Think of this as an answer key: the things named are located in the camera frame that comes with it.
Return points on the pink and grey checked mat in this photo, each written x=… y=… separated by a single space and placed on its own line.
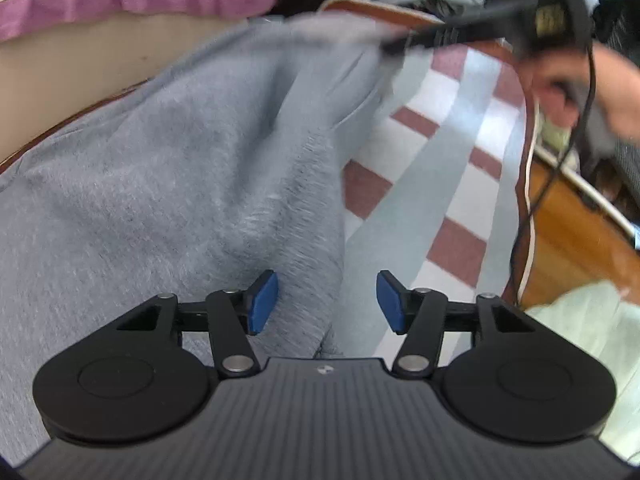
x=440 y=160

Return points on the grey garment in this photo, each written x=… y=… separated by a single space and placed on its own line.
x=150 y=185

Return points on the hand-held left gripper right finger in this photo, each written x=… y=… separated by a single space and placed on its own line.
x=390 y=302

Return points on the person's right hand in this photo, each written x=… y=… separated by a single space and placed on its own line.
x=620 y=95

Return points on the white curved rail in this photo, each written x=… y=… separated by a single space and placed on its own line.
x=595 y=197

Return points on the beige bed base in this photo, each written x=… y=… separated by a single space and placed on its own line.
x=75 y=60

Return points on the bear print blanket purple frill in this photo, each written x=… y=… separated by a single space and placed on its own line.
x=100 y=0

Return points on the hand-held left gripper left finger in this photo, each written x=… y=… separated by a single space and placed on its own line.
x=262 y=305

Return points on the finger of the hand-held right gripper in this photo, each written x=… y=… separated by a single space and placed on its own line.
x=450 y=35

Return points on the pale white cloth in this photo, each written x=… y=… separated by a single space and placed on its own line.
x=590 y=340

